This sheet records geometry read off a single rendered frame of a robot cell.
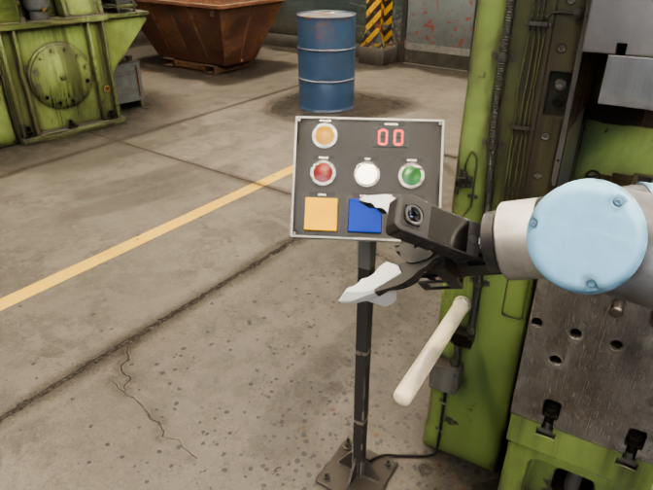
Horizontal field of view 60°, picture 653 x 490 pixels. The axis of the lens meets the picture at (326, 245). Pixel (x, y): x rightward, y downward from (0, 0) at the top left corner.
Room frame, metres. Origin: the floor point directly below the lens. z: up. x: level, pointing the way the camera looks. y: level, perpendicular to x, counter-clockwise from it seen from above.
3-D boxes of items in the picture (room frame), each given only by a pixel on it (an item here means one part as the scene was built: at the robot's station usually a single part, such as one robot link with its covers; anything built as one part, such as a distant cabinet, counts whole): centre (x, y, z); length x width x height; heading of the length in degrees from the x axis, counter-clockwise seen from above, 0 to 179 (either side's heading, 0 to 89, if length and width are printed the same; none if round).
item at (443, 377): (1.37, -0.37, 0.36); 0.09 x 0.07 x 0.12; 60
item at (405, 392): (1.18, -0.28, 0.62); 0.44 x 0.05 x 0.05; 150
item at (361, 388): (1.29, -0.11, 0.54); 0.04 x 0.04 x 1.08; 60
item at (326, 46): (5.86, 0.00, 0.44); 0.59 x 0.59 x 0.88
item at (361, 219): (1.17, -0.09, 1.01); 0.07 x 0.05 x 0.07; 85
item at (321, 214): (1.18, 0.01, 1.01); 0.07 x 0.05 x 0.07; 85
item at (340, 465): (1.30, -0.10, 0.05); 0.22 x 0.22 x 0.09; 60
